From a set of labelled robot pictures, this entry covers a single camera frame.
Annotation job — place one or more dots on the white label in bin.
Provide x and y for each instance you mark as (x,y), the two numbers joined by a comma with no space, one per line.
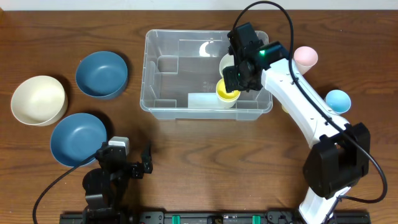
(203,101)

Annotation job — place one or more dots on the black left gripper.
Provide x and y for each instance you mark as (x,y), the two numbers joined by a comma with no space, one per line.
(135,170)

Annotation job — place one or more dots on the orange-yellow plastic cup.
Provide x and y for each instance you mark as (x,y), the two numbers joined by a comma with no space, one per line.
(224,99)

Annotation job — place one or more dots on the clear plastic storage bin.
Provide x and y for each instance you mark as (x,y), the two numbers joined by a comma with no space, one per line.
(179,62)

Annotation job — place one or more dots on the pink plastic cup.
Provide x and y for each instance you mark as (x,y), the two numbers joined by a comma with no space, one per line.
(305,58)

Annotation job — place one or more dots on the cream large bowl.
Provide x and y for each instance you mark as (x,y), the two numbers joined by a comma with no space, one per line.
(39,101)

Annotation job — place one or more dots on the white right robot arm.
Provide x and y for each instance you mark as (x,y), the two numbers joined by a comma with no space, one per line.
(337,158)

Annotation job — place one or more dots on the dark blue bowl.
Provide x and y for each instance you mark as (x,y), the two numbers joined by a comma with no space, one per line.
(102,75)
(77,137)

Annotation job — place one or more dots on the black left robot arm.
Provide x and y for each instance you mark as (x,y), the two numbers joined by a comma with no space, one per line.
(105,186)

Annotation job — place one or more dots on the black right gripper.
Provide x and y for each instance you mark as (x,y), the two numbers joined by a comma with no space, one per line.
(232,81)

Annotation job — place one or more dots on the dark blue bowl near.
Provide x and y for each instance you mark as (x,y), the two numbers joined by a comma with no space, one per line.
(77,137)

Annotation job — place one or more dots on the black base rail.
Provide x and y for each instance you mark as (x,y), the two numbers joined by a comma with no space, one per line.
(273,216)

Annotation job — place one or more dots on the dark blue bowl far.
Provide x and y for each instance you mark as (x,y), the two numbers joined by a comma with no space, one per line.
(102,75)

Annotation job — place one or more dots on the light blue plastic cup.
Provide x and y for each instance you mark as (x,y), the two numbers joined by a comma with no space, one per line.
(338,100)

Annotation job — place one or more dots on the white small bowl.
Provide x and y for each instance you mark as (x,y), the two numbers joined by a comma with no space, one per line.
(226,61)

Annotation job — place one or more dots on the yellow plastic cup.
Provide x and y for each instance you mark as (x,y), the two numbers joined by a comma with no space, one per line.
(284,109)

